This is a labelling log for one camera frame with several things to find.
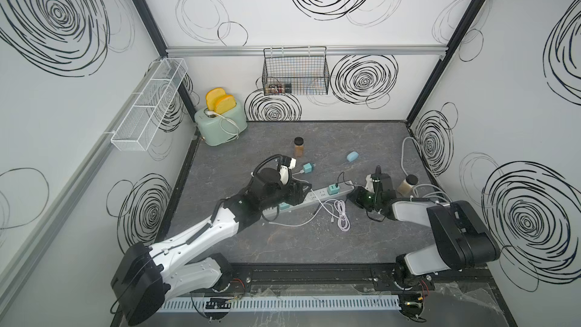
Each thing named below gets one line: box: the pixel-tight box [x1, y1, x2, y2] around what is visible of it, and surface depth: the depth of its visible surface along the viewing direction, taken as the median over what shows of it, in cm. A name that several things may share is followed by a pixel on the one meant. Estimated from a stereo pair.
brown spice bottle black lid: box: [293, 136, 305, 158], surface depth 102 cm
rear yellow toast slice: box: [205, 87, 227, 112], surface depth 104 cm
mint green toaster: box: [194, 102, 249, 147], surface depth 104 cm
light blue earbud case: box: [346, 150, 360, 163], surface depth 107 cm
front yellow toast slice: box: [214, 94, 237, 115], surface depth 102 cm
